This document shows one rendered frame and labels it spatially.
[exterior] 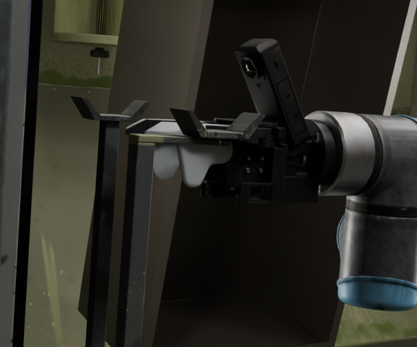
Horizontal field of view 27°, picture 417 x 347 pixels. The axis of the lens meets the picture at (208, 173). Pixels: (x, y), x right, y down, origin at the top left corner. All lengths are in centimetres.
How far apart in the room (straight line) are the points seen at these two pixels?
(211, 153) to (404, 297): 30
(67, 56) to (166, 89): 146
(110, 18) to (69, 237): 77
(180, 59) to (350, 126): 99
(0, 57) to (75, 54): 263
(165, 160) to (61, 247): 218
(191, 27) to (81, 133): 149
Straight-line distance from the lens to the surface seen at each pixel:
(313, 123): 90
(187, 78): 183
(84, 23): 299
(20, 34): 125
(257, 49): 85
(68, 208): 309
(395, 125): 96
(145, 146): 68
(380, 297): 97
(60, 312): 293
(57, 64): 331
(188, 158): 79
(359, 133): 91
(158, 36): 194
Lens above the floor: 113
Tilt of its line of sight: 6 degrees down
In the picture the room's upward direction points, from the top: 4 degrees clockwise
